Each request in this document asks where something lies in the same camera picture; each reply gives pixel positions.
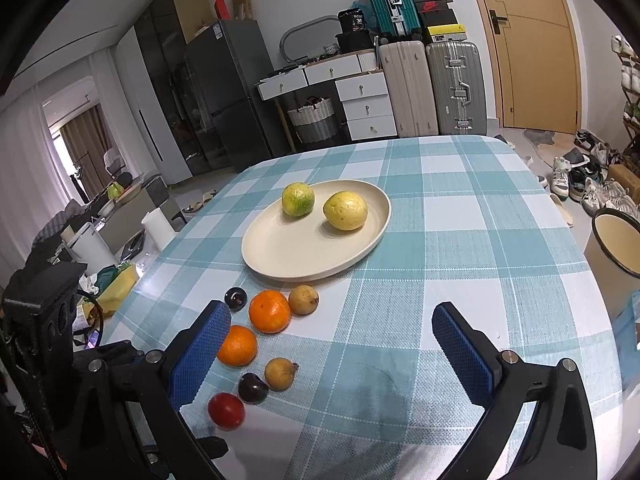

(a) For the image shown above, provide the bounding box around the wooden door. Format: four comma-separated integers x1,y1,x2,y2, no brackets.
462,0,583,135

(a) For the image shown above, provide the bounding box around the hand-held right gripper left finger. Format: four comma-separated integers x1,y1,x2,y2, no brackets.
55,300,233,480

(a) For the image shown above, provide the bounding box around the small orange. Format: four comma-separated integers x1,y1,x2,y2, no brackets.
216,325,258,367

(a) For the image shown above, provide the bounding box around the white drawer dresser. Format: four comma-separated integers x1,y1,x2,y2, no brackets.
257,52,399,155

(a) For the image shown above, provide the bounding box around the white woven basket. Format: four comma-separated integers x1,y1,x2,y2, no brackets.
287,96,347,145

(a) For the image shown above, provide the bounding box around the wooden shoe rack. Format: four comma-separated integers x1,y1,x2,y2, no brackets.
612,35,640,161

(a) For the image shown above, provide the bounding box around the grey refrigerator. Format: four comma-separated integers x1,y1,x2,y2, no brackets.
186,20,291,172

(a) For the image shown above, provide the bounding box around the large orange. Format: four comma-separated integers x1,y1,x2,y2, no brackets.
248,290,292,335

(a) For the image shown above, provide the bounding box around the greenish yellow lemon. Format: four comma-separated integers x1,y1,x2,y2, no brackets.
281,182,316,218

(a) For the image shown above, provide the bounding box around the beige suitcase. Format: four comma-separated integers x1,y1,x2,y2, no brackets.
378,40,440,139

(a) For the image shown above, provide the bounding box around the grey oval frame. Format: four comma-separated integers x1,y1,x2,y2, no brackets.
279,16,342,64

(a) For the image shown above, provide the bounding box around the tall dark glass cabinet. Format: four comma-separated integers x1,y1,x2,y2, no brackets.
134,0,221,177

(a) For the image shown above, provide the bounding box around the red label shoe box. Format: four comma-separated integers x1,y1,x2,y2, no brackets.
415,0,458,15

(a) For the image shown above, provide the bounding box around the grey door mat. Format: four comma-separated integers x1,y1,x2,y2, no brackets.
522,129,571,159

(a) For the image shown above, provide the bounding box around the pair of slippers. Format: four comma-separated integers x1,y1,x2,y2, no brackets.
182,190,219,214

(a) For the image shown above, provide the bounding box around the cream bucket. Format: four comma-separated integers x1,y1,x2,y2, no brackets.
582,208,640,311

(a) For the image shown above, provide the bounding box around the yellow bag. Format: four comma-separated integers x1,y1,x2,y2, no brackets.
97,265,139,317

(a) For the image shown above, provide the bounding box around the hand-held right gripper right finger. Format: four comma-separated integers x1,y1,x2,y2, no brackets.
432,302,598,480

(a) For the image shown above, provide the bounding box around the pile of shoes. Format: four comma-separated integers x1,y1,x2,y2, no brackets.
522,130,640,221

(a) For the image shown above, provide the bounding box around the small cardboard box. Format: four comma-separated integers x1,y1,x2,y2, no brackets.
607,164,640,192

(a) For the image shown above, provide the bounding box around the white trash can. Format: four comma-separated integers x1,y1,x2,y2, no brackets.
65,222,119,277

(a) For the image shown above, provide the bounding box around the blue white checked tablecloth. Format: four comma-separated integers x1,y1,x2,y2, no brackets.
95,135,626,480

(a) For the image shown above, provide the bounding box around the white sheer curtain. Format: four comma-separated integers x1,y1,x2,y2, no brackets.
0,95,76,266

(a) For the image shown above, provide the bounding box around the red cherry tomato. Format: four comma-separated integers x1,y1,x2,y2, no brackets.
207,393,247,431

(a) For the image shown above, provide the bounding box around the white paper roll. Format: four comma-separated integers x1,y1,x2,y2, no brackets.
141,207,176,252

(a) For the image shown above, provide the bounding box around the small brown pear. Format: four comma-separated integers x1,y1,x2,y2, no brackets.
264,357,299,392
288,285,320,316

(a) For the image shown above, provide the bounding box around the yellow black shoe box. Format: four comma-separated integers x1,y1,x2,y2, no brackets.
422,25,468,44

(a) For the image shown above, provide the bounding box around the cream oval plate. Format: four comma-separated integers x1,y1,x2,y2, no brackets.
241,179,392,282

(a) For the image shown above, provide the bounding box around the silver suitcase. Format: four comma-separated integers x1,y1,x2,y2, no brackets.
426,41,488,136

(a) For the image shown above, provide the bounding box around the brown curtain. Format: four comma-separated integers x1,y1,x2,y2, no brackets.
60,105,114,202

